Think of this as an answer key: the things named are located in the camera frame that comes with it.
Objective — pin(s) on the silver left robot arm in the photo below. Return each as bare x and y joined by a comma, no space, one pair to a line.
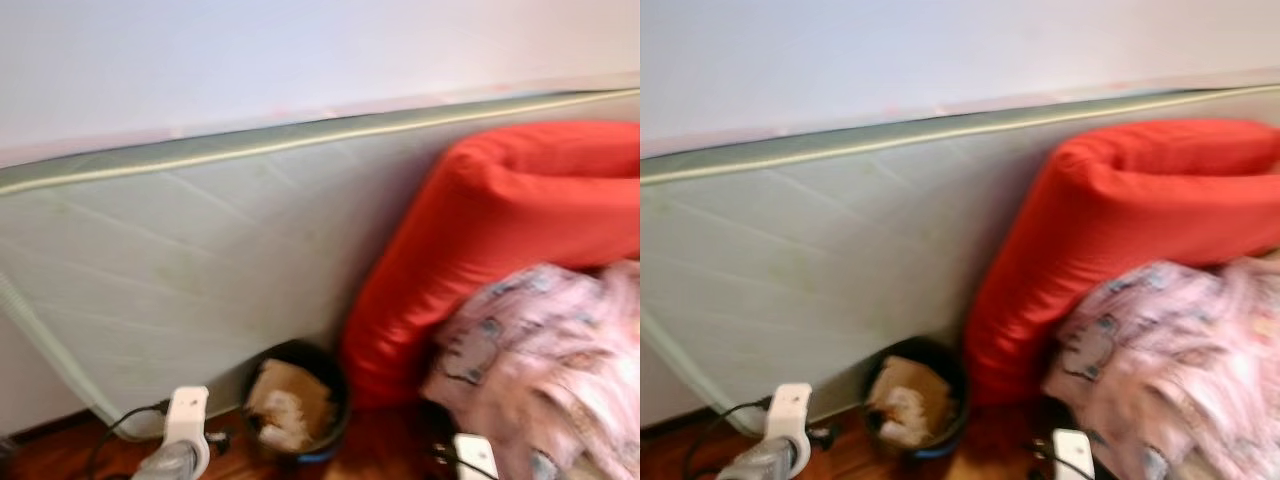
168,466
758,464

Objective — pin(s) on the brown cardboard box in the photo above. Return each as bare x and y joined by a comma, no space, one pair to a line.
910,398
290,402

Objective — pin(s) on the black round waste bin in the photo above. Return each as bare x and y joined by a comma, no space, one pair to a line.
958,410
339,420

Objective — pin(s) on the pink cartoon print blanket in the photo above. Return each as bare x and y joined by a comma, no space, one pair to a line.
1170,360
545,365

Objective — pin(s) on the red folded mattress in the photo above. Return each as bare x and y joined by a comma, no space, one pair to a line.
500,220
1120,220

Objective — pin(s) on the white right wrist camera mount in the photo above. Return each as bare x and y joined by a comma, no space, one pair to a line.
1074,455
476,458

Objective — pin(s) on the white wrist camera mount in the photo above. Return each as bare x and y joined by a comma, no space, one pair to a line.
789,408
187,412
476,458
1074,455

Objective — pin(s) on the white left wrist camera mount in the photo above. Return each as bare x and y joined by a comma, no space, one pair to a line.
187,412
789,408

